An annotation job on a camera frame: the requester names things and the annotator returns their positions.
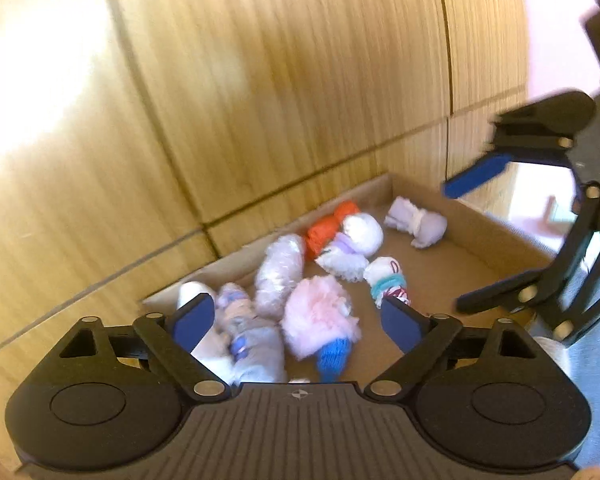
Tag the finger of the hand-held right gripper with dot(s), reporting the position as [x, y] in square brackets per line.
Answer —
[500, 295]
[475, 175]

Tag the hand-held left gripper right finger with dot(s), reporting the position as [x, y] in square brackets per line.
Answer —
[402, 325]

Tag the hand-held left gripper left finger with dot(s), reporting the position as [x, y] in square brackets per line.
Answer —
[195, 320]

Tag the white fluffy sock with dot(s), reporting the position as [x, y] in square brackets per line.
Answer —
[190, 292]

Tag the cardboard box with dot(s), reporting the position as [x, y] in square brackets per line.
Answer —
[430, 275]

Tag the grey sock with blue bow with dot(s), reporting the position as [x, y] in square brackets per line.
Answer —
[262, 355]

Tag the white sock with teal band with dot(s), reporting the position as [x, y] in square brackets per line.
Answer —
[382, 270]

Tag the blue knit sock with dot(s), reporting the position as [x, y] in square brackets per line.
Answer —
[332, 357]

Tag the pink fluffy sock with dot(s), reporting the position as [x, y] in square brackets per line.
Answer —
[315, 315]

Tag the pale pink textured sock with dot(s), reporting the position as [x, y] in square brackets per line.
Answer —
[277, 275]

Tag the white sock with lavender frill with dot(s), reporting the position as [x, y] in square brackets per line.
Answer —
[362, 230]

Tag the orange sock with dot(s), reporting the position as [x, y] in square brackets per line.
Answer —
[322, 232]

